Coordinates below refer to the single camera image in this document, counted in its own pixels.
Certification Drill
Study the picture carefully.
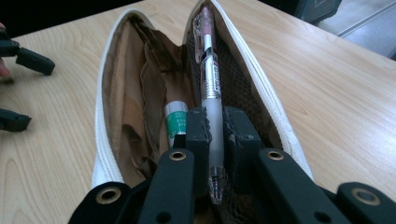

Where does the dark box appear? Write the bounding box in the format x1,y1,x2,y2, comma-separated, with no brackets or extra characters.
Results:
292,0,343,24

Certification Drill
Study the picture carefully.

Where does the clear pink gel pen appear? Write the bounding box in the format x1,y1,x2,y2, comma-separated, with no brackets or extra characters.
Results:
191,7,226,205

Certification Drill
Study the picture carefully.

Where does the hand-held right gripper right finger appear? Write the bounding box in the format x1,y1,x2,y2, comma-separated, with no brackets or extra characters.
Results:
222,105,262,195

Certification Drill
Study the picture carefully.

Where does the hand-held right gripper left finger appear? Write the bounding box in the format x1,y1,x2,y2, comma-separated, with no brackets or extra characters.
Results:
173,106,213,198

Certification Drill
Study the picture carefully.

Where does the white pencil case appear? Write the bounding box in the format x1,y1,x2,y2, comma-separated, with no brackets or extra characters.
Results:
91,0,314,224

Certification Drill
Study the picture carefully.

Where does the white green glue stick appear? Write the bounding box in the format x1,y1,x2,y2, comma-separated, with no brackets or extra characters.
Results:
163,100,190,149

